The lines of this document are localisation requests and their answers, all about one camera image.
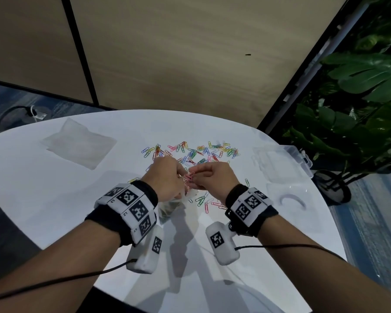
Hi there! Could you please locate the person's right hand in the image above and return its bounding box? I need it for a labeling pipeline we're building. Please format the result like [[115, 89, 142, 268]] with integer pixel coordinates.
[[190, 161, 241, 200]]

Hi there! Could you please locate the person's left hand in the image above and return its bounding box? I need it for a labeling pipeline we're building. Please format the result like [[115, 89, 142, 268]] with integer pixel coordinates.
[[140, 155, 191, 203]]

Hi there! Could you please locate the pink paper clip chain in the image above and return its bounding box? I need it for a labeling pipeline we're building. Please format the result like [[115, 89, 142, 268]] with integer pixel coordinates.
[[182, 171, 197, 193]]

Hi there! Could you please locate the person's right forearm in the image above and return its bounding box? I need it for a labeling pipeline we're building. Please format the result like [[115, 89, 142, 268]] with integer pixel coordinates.
[[257, 214, 391, 313]]

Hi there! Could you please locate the person's left forearm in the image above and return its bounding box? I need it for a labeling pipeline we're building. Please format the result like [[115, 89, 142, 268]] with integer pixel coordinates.
[[0, 219, 122, 313]]

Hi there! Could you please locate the scatter of coloured paper clips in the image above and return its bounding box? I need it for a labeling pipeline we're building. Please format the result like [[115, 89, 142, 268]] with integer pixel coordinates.
[[128, 140, 251, 214]]

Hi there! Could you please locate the small clear plastic pouch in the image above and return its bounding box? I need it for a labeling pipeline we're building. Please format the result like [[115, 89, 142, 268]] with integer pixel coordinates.
[[158, 198, 187, 223]]

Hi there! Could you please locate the right wristband with marker tiles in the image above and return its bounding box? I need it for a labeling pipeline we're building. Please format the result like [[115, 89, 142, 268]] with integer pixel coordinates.
[[224, 184, 279, 238]]

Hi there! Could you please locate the wristband with marker tiles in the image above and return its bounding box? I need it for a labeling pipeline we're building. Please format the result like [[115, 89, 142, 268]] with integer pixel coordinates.
[[224, 184, 279, 238], [85, 180, 159, 248]]

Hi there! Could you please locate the left wristband with marker tiles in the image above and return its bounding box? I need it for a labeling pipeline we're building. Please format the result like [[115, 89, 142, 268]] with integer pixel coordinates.
[[85, 180, 159, 248]]

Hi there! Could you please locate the clear plastic storage box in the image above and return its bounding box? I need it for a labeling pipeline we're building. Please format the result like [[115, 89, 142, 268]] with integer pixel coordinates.
[[252, 145, 314, 185]]

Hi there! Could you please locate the clear plastic box lid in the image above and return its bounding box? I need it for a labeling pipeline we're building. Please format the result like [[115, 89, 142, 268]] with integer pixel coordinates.
[[267, 182, 325, 232]]

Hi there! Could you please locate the clear plastic bag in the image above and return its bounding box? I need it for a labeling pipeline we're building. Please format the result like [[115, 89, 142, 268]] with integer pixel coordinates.
[[40, 117, 117, 171]]

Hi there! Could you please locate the white plug with tag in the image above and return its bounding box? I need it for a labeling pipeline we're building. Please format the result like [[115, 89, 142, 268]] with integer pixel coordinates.
[[30, 105, 51, 122]]

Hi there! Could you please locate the green leafy plant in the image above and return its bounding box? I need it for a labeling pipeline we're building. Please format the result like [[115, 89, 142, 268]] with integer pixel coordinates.
[[281, 0, 391, 180]]

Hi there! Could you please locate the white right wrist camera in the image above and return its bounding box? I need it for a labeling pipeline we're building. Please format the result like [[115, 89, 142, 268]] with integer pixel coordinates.
[[205, 221, 240, 266]]

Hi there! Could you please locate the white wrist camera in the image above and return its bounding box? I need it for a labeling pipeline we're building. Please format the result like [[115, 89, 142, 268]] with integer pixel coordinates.
[[126, 224, 165, 275], [205, 221, 240, 266]]

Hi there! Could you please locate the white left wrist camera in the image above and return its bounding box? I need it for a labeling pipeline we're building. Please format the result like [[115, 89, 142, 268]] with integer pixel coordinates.
[[126, 224, 165, 275]]

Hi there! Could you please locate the black left camera cable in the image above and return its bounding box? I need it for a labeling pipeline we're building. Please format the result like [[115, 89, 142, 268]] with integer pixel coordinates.
[[0, 258, 138, 304]]

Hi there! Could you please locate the black metal window frame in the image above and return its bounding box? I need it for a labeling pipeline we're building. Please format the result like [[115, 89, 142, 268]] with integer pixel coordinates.
[[257, 0, 369, 135]]

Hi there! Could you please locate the black floor cable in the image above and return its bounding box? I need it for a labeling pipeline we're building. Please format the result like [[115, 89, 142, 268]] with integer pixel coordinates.
[[0, 105, 36, 135]]

